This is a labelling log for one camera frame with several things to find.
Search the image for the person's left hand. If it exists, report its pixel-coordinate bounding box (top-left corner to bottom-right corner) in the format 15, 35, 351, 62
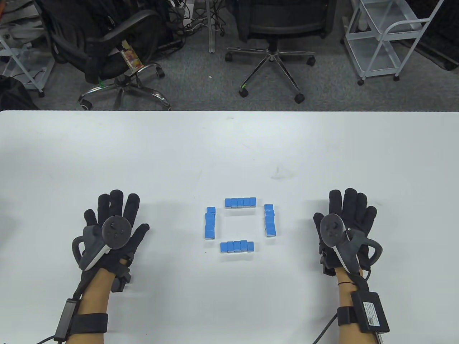
84, 190, 150, 278

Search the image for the person's right hand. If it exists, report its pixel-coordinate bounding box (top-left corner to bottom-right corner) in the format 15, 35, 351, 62
313, 188, 378, 271

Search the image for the blue mahjong tile wall row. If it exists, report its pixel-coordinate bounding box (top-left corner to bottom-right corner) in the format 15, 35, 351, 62
220, 240, 255, 253
225, 197, 257, 209
204, 206, 217, 239
264, 204, 277, 238

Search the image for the person's left forearm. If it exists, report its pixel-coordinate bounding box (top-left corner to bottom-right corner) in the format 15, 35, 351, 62
70, 267, 113, 344

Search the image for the plain black forearm box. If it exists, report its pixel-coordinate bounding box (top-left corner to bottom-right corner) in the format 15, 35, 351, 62
54, 298, 79, 341

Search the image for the grey and white controller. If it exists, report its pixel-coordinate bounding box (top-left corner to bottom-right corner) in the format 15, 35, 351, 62
320, 214, 383, 274
72, 215, 132, 272

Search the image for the black box with white label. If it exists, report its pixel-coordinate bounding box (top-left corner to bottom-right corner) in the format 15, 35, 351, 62
351, 291, 390, 334

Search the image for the white metal cart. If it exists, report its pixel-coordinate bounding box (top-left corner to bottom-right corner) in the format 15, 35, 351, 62
342, 0, 445, 86

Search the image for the colourful snack packet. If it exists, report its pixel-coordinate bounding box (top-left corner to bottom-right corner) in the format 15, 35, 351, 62
120, 39, 145, 71

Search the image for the black flat case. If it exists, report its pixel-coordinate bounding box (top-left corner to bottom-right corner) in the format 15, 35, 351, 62
405, 0, 459, 71

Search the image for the black bag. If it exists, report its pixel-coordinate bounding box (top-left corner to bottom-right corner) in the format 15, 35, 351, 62
0, 75, 40, 111

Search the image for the white metal rack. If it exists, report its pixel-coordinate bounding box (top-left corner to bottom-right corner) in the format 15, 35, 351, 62
0, 21, 55, 98

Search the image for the black chair with chrome base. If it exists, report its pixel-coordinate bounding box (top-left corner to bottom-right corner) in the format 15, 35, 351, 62
36, 0, 172, 111

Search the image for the black mesh office chair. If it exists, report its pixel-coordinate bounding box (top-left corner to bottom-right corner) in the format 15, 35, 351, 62
225, 0, 337, 104

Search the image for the grey crumpled cloth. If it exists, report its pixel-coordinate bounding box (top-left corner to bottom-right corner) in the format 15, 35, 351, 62
0, 11, 45, 40

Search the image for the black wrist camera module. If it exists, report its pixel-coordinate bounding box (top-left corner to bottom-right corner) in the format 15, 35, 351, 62
319, 245, 337, 276
110, 258, 134, 293

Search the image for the black forearm strap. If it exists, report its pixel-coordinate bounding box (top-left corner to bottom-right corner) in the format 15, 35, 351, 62
336, 307, 359, 326
70, 314, 109, 335

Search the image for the tangle of black cables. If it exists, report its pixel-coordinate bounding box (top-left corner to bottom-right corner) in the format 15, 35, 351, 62
167, 0, 230, 36

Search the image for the white desk leg post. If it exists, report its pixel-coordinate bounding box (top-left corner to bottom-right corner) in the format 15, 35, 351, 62
208, 0, 218, 53

